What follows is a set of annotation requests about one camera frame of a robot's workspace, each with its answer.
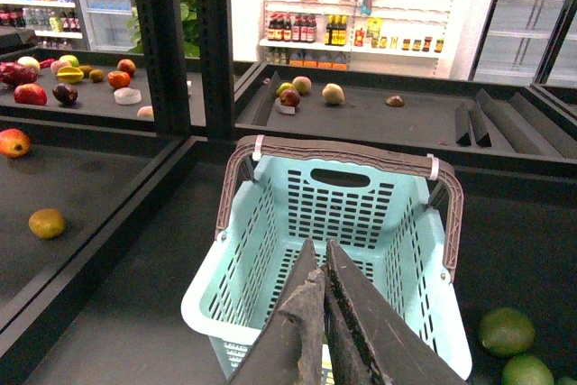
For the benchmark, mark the green lime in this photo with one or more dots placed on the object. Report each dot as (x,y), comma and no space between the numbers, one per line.
(505,332)
(526,369)

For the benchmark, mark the brown basket handle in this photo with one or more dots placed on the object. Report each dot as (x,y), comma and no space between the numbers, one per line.
(428,167)

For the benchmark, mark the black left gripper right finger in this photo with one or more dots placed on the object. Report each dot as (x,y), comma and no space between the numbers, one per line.
(368,341)

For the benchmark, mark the green yellow fruit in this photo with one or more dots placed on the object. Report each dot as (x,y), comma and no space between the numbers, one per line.
(47,223)

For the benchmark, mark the light blue plastic basket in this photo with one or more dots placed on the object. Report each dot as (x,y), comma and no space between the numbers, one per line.
(381,219)

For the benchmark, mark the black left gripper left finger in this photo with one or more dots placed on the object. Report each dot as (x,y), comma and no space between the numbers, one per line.
(289,348)

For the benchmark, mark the red yellow mango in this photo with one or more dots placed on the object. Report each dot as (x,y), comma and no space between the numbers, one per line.
(14,143)

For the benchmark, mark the white grocery shelf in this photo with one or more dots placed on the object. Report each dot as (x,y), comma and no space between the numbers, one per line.
(406,37)

